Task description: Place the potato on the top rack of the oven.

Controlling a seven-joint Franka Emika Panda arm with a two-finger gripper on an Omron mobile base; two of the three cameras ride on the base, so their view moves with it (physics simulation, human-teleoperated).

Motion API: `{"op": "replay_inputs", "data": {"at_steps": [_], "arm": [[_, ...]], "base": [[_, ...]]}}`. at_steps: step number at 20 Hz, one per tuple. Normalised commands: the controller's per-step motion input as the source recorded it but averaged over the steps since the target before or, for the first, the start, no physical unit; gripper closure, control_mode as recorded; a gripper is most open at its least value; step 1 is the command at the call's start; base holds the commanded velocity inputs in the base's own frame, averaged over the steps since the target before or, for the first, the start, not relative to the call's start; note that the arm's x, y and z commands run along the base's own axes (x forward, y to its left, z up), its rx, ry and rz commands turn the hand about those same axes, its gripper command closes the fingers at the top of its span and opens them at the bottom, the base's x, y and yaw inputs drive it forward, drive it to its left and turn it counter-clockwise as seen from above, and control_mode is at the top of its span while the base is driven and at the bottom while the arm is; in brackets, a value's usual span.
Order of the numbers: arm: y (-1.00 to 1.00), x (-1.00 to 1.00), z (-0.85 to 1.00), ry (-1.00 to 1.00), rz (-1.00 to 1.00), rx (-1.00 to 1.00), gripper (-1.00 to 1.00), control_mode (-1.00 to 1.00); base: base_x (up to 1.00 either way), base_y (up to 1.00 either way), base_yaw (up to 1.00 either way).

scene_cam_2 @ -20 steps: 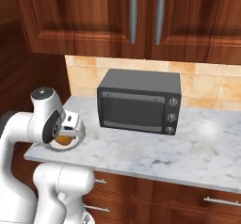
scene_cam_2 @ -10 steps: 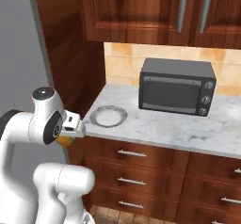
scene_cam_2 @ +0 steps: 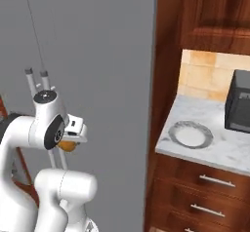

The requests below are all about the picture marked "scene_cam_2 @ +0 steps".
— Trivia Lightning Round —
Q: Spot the white plate with grey rim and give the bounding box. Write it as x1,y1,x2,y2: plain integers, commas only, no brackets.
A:
167,120,215,150

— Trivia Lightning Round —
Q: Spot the black microwave oven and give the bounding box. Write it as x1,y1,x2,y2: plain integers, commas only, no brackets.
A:
224,68,250,134

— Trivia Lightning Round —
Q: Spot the brown wooden cupboard door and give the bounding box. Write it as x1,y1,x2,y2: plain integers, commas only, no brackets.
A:
180,0,250,57

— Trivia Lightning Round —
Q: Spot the brown potato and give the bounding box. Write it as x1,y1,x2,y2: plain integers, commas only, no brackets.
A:
58,139,79,153

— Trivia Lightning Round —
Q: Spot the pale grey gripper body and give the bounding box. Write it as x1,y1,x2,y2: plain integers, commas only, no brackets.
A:
62,124,89,144

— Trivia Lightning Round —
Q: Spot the grey fridge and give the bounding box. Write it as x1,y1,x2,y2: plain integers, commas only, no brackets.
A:
0,0,158,232

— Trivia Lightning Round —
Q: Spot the brown wooden drawer front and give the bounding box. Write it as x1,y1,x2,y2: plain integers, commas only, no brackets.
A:
155,154,250,202
150,178,250,228
146,209,250,232

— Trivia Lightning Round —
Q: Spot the tall brown wooden side panel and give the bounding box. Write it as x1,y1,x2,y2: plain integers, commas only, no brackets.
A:
142,0,184,232

